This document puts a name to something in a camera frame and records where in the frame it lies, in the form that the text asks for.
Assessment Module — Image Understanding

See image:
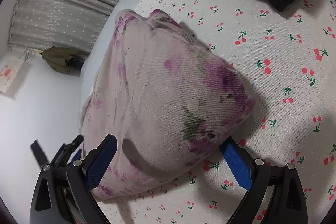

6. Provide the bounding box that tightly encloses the pink floral padded garment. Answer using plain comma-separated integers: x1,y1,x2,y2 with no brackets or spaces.
80,9,255,201

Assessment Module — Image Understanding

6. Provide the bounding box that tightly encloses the olive green hanging jacket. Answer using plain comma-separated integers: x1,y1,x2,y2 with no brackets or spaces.
34,46,89,76

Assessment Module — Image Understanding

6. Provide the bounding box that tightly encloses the white cherry print sheet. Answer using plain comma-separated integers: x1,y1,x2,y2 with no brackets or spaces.
101,0,335,223

